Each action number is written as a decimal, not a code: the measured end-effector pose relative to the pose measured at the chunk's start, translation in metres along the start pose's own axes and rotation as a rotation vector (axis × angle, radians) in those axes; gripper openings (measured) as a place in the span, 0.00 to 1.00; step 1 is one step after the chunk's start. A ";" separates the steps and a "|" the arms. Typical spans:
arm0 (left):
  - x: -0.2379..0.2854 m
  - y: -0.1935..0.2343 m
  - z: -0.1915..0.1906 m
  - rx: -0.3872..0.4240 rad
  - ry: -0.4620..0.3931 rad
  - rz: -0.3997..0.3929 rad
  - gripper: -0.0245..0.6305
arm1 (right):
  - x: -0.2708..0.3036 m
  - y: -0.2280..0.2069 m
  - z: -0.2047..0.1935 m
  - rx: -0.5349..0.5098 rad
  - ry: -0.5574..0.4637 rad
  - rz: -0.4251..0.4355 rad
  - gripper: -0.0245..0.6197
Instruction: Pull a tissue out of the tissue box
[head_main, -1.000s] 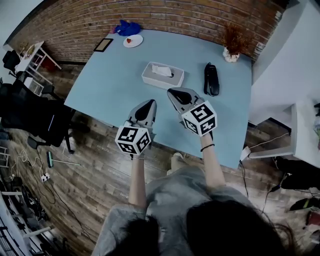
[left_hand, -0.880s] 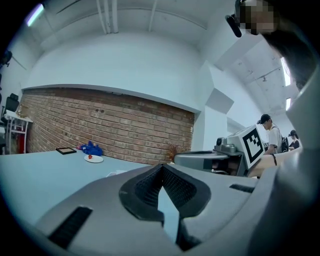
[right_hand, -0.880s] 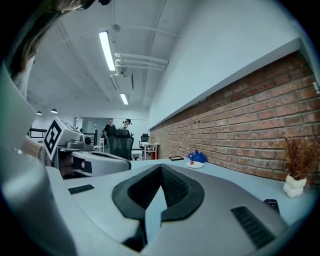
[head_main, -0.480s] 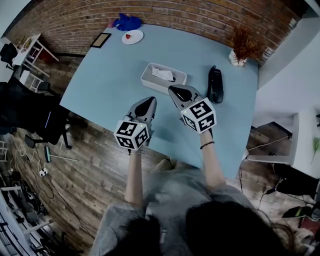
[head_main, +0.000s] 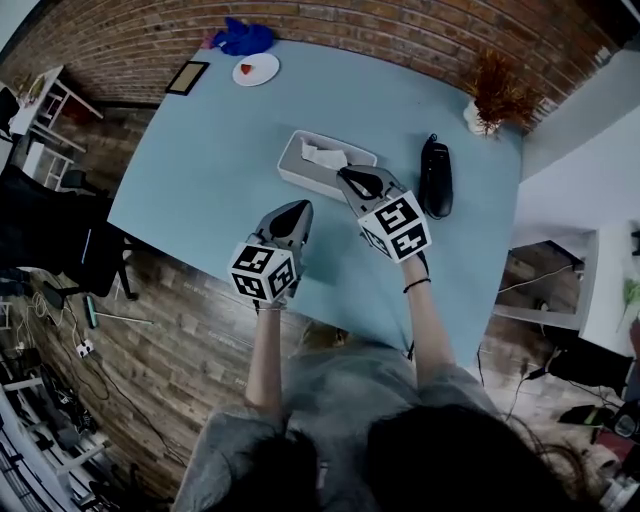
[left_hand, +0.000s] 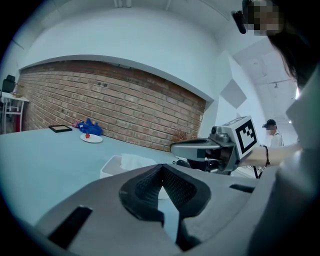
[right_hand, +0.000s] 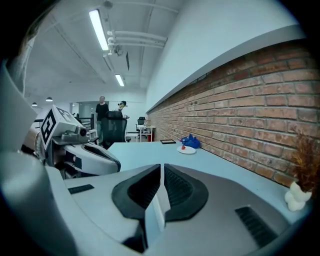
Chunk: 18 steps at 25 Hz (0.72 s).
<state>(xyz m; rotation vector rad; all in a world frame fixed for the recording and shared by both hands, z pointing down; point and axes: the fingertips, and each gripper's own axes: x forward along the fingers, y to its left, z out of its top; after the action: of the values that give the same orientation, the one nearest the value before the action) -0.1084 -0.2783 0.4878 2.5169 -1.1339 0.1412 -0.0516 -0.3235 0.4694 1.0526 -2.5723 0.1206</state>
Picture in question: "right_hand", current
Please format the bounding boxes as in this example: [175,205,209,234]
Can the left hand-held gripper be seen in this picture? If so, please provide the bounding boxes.
[39,104,122,180]

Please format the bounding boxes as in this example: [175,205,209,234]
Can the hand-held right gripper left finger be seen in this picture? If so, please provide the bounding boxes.
[63,164,161,253]

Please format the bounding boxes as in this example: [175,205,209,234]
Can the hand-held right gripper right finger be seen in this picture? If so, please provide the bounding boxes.
[149,163,295,256]

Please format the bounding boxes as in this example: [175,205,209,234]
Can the person's left forearm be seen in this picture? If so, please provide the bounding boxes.
[21,123,46,161]

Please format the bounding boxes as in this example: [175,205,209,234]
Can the white stool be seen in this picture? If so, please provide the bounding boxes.
[85,128,100,145]

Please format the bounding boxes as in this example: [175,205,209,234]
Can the large black office chair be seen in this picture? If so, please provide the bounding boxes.
[100,110,132,150]

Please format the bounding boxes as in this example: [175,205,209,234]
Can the small white desk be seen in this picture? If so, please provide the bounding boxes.
[135,124,157,143]

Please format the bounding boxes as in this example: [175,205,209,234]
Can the small black office chair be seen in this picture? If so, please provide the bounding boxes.
[136,116,147,132]

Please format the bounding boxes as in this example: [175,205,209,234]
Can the white plate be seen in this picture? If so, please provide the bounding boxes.
[176,145,197,155]

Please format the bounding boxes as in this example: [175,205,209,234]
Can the blue plush toy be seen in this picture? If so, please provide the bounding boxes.
[180,133,202,150]

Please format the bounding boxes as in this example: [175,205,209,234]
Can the white bumpy vase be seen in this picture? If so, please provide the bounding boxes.
[284,181,313,212]

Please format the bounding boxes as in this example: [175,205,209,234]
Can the long ceiling light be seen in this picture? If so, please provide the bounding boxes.
[88,9,110,52]
[114,73,125,88]

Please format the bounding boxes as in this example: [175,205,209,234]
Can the dried brown plant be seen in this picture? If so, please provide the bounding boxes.
[290,124,320,194]

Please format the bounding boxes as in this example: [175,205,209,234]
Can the person's grey shirt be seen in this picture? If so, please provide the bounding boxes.
[0,59,39,155]

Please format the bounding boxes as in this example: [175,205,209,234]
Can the white ceiling pipes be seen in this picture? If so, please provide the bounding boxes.
[106,29,168,50]

